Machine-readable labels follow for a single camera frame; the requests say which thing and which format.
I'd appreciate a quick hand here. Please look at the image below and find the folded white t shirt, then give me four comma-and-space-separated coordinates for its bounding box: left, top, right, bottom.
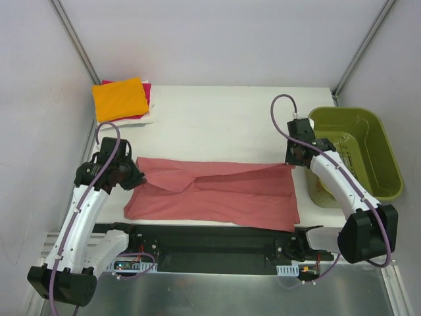
109, 101, 154, 126

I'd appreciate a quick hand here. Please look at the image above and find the olive green plastic basket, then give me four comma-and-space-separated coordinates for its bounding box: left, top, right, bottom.
309, 107, 403, 204

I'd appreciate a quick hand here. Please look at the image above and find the folded magenta t shirt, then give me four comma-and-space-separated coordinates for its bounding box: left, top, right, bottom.
101, 80, 152, 122

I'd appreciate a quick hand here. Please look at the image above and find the aluminium frame post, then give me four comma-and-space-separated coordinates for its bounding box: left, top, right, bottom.
332, 0, 397, 101
48, 0, 101, 85

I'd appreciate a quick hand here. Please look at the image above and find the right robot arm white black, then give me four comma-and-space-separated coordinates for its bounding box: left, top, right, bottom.
285, 118, 398, 268

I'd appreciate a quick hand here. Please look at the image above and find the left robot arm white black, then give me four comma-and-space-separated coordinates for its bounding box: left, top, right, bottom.
27, 137, 145, 307

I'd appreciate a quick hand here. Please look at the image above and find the folded orange t shirt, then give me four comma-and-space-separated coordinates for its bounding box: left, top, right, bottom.
91, 77, 149, 122

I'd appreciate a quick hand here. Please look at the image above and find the salmon pink polo shirt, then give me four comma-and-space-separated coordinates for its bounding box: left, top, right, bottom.
124, 157, 300, 232

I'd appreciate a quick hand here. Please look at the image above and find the right aluminium frame post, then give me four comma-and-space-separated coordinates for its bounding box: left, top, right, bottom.
332, 0, 397, 101

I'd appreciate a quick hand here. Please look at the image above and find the right white cable duct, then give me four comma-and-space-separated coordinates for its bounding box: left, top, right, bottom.
276, 263, 320, 277

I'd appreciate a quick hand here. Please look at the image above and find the left white cable duct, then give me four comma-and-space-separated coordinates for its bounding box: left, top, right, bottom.
101, 259, 158, 274

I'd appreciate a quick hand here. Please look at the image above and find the white cable duct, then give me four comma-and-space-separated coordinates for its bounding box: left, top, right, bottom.
276, 263, 320, 277
101, 259, 158, 274

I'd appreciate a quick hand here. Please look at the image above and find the left aluminium frame post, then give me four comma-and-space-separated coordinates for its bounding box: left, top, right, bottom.
48, 0, 101, 85

